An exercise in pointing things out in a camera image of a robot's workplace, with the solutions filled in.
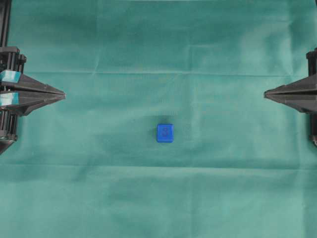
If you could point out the green table cloth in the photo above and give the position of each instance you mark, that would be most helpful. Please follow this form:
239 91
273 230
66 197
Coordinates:
90 166

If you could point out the blue cube block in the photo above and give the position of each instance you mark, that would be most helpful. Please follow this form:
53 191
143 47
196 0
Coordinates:
165 133

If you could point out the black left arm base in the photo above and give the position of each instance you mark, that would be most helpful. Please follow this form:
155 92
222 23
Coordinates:
5 144

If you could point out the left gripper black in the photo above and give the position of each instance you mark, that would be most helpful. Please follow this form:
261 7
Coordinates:
20 94

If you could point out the black frame post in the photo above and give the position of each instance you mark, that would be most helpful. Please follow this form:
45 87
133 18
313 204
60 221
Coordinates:
5 9

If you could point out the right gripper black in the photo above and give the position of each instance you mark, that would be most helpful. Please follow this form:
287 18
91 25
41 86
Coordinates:
302 103

